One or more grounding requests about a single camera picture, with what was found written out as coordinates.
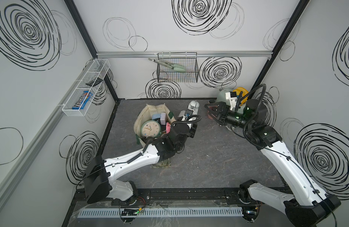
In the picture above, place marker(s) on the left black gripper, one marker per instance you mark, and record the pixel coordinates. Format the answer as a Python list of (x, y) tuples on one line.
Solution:
[(175, 124)]

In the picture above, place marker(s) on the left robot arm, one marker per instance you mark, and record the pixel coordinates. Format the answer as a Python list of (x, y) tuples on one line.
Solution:
[(101, 177)]

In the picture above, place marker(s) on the cream canvas tote bag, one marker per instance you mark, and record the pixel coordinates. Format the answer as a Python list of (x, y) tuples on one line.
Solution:
[(154, 149)]

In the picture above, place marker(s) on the small white square clock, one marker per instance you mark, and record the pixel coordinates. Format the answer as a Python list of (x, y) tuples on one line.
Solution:
[(163, 119)]

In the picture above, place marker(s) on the pale blue square clock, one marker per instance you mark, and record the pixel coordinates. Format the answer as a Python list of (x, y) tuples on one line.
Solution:
[(156, 116)]

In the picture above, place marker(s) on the white wire wall shelf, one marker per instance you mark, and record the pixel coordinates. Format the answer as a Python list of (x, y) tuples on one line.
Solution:
[(96, 68)]

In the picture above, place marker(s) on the green round alarm clock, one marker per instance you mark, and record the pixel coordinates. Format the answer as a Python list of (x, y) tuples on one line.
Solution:
[(150, 129)]

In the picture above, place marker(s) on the black wire basket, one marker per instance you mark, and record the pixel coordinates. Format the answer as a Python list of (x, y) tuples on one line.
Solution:
[(186, 59)]

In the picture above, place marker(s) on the blue candy packet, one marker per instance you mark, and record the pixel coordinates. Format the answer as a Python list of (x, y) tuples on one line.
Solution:
[(83, 99)]

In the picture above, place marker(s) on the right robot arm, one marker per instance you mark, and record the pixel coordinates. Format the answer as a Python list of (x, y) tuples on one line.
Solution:
[(308, 203)]

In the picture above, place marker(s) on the white twin bell clock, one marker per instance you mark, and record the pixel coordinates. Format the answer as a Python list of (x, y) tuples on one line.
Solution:
[(194, 106)]

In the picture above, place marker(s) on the green kitchen tongs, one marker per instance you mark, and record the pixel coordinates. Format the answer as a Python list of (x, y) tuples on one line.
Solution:
[(175, 67)]

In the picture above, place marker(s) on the yellow toast slice front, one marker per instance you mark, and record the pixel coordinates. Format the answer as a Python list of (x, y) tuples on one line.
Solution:
[(241, 92)]

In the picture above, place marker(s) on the pink round alarm clock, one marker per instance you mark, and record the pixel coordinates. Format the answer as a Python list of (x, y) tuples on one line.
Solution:
[(168, 127)]

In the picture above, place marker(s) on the black remote control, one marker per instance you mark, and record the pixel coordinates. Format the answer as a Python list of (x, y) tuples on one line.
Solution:
[(94, 82)]

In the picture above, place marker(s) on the mint green toaster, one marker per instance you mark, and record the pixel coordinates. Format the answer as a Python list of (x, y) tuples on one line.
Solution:
[(222, 95)]

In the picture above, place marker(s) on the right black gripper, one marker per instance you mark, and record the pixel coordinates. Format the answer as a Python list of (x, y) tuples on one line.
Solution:
[(224, 109)]

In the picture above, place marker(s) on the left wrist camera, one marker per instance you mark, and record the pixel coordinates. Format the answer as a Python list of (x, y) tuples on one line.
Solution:
[(184, 114)]

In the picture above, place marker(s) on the white cable duct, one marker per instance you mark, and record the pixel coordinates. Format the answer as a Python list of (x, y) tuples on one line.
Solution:
[(161, 212)]

